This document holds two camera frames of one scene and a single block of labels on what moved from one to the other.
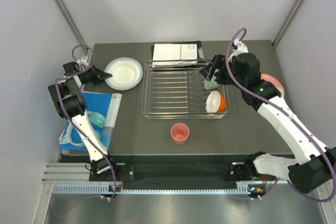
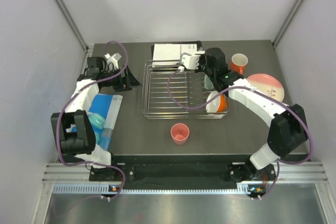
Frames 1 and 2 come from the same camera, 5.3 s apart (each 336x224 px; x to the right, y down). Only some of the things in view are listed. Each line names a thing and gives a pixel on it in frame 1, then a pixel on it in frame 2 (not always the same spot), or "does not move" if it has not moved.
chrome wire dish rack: [174, 89] does not move
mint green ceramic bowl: [212, 84] does not move
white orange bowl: [216, 102] does not move
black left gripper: [98, 76] -> [132, 82]
